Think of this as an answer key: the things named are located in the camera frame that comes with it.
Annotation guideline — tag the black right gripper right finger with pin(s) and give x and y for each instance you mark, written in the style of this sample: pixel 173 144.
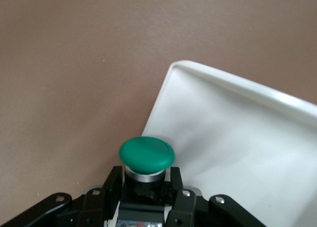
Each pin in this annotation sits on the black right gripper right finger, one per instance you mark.
pixel 177 187

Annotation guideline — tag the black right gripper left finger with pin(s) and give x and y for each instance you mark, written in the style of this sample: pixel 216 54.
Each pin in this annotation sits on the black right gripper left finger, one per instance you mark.
pixel 111 192

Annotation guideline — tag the green mushroom push button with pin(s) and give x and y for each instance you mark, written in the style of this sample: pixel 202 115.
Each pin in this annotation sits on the green mushroom push button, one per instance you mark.
pixel 146 155

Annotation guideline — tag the white plastic drawer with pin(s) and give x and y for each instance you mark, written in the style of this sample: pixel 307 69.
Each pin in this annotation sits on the white plastic drawer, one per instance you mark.
pixel 247 150

